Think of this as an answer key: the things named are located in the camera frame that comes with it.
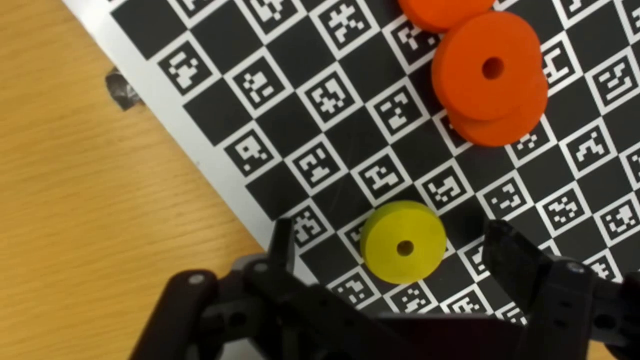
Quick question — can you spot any orange ring block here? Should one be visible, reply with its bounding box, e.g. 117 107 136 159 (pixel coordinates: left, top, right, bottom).
398 0 493 32
431 13 547 148

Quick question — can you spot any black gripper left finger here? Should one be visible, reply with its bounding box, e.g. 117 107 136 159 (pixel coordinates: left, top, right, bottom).
127 219 400 360

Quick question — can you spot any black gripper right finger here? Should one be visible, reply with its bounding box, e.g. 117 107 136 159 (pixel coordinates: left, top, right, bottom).
481 221 640 360

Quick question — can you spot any yellow ring block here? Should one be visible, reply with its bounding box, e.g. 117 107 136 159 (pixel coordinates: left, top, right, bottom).
359 201 445 285

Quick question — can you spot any checkered marker board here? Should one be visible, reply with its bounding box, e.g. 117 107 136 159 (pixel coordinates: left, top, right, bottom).
63 0 640 323

